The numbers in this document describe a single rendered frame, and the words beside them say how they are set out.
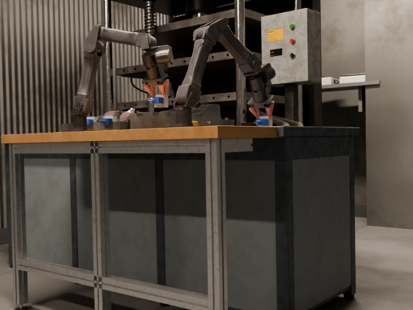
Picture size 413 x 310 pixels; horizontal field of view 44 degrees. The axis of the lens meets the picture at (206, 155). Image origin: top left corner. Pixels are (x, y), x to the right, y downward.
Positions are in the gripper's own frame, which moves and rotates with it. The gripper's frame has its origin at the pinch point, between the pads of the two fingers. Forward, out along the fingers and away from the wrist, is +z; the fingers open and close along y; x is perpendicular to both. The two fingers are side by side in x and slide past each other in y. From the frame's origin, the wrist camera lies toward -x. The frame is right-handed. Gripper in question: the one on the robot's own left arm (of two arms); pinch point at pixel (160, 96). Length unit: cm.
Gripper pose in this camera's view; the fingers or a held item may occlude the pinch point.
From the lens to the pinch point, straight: 229.0
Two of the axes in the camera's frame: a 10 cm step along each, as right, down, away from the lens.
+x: -3.8, 5.0, -7.8
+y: -9.0, -0.1, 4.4
